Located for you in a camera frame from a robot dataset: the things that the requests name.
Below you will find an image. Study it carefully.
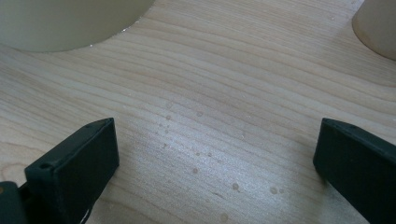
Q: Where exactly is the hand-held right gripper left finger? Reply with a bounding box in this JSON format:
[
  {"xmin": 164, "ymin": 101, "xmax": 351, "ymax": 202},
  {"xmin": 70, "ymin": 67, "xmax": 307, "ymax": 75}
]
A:
[{"xmin": 23, "ymin": 117, "xmax": 120, "ymax": 224}]

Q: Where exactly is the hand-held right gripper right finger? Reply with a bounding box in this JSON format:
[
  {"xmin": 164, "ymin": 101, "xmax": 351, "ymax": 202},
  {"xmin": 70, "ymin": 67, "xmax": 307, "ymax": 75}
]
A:
[{"xmin": 312, "ymin": 118, "xmax": 396, "ymax": 224}]

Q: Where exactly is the cream paper cup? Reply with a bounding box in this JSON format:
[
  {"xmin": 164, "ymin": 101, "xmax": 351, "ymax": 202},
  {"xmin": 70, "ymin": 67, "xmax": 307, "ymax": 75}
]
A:
[{"xmin": 351, "ymin": 0, "xmax": 396, "ymax": 62}]

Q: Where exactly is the white basin with metal rim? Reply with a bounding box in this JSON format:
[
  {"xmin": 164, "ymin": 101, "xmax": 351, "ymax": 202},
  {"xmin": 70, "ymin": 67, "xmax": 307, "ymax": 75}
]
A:
[{"xmin": 0, "ymin": 0, "xmax": 157, "ymax": 53}]

